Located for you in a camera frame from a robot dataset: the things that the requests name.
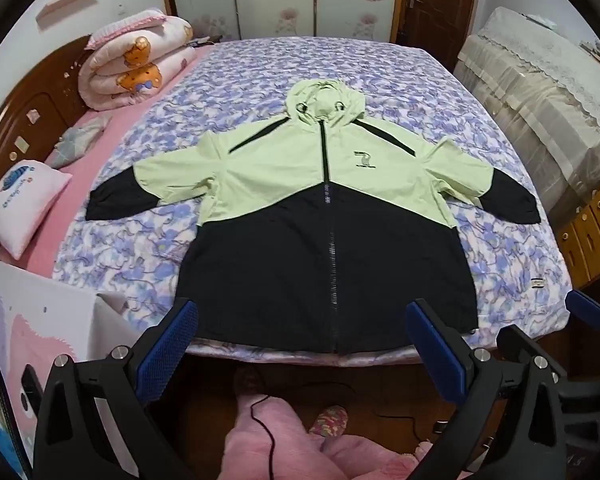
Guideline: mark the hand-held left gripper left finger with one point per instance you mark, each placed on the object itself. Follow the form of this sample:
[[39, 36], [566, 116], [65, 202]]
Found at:
[[167, 352]]

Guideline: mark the dark wooden door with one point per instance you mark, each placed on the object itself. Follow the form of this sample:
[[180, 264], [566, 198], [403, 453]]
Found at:
[[440, 5]]

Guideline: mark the person's right leg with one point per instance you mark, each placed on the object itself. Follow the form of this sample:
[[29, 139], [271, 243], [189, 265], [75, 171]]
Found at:
[[370, 460]]

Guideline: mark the purple cat print blanket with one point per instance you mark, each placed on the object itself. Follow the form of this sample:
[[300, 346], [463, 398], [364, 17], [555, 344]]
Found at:
[[240, 85]]

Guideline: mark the pink wall shelf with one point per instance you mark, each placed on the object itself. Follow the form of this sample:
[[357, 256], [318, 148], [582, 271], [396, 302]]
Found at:
[[65, 5]]

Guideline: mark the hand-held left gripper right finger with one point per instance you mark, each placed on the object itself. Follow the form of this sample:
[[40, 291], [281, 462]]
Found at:
[[437, 355]]

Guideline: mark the folded bear print quilt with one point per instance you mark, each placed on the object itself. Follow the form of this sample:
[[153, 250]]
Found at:
[[130, 70]]

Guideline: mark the wooden drawer cabinet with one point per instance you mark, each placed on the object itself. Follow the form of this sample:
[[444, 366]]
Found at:
[[590, 240]]

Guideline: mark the beige lace covered furniture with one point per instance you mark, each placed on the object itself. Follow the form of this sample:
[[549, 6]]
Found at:
[[540, 90]]

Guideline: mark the green and black hooded jacket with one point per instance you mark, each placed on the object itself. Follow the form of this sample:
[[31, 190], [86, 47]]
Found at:
[[280, 260]]

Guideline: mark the person's pink pyjama legs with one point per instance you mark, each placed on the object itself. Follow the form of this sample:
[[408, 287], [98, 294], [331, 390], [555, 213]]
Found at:
[[260, 450]]

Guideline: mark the floral slipper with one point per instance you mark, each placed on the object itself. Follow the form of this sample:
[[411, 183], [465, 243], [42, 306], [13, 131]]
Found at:
[[250, 385], [328, 425]]

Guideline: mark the wooden headboard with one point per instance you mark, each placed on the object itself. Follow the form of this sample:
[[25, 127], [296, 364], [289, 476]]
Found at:
[[35, 105]]

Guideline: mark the white and pink cardboard box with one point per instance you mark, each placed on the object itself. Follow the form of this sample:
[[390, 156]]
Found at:
[[40, 300]]

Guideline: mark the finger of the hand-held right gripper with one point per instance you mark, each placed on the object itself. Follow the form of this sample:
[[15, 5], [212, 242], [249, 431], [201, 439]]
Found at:
[[590, 307], [522, 342]]

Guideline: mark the pink and white printed pillow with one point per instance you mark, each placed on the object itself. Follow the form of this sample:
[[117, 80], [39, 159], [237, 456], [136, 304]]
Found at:
[[25, 210]]

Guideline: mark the grey star pillow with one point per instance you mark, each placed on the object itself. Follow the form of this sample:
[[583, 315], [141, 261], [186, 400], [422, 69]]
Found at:
[[75, 140]]

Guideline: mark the pink bed sheet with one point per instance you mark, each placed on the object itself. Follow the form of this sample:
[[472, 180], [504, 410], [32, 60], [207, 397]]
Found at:
[[75, 200]]

